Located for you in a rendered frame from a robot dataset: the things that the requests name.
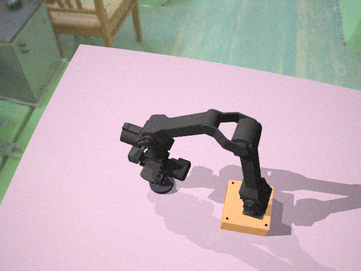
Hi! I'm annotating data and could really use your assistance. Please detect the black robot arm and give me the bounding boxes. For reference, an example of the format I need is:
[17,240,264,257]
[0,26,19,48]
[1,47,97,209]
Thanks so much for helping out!
[120,109,272,220]

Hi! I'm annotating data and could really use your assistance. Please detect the grey round pedestal with silver shaft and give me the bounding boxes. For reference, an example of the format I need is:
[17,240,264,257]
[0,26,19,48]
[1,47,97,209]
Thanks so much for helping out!
[149,177,174,194]

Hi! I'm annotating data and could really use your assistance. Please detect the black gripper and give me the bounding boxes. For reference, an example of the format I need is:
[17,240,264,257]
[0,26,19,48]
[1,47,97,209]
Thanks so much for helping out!
[128,146,191,181]

